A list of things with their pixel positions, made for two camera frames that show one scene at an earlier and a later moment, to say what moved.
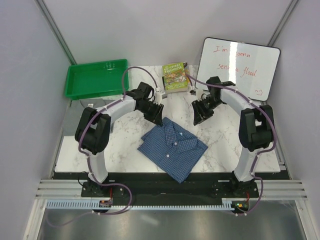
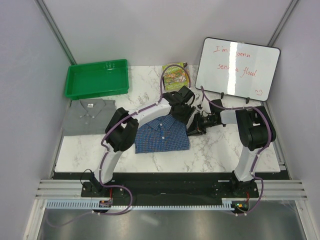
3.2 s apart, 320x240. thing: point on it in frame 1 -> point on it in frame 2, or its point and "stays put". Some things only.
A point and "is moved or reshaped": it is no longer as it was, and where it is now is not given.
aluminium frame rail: [73, 189] stays put
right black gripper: [200, 115] -> [195, 128]
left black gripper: [156, 116] -> [190, 110]
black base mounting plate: [174, 186] stays put
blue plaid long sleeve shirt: [174, 149] is moved or reshaped
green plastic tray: [96, 79] stays put
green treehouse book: [175, 79] stays put
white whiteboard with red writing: [252, 68] stays put
